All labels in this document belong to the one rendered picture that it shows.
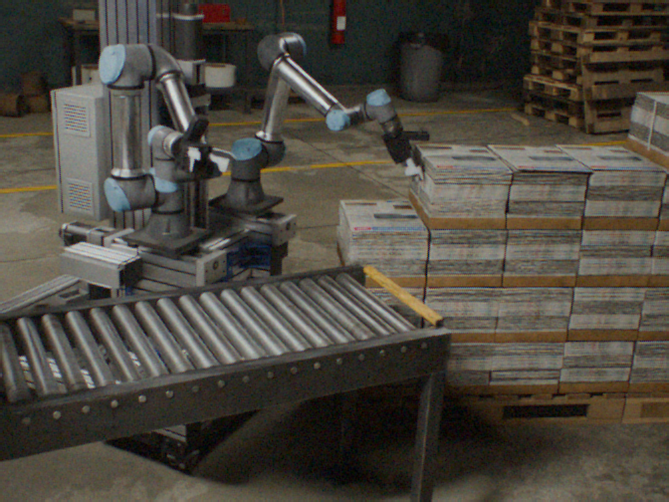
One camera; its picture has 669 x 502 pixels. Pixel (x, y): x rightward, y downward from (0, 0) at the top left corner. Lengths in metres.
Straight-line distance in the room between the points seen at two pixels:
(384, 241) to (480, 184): 0.40
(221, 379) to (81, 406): 0.34
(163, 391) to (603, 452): 1.97
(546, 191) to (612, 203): 0.26
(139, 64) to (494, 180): 1.29
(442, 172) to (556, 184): 0.43
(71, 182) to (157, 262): 0.55
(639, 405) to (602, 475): 0.46
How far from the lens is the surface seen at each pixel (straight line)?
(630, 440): 3.68
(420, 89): 10.22
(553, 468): 3.40
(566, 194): 3.27
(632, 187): 3.37
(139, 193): 2.89
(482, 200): 3.17
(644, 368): 3.69
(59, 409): 2.08
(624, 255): 3.45
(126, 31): 3.16
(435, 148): 3.36
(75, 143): 3.34
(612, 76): 9.65
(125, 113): 2.83
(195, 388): 2.14
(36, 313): 2.53
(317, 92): 3.13
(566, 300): 3.42
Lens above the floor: 1.83
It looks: 20 degrees down
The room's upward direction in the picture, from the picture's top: 3 degrees clockwise
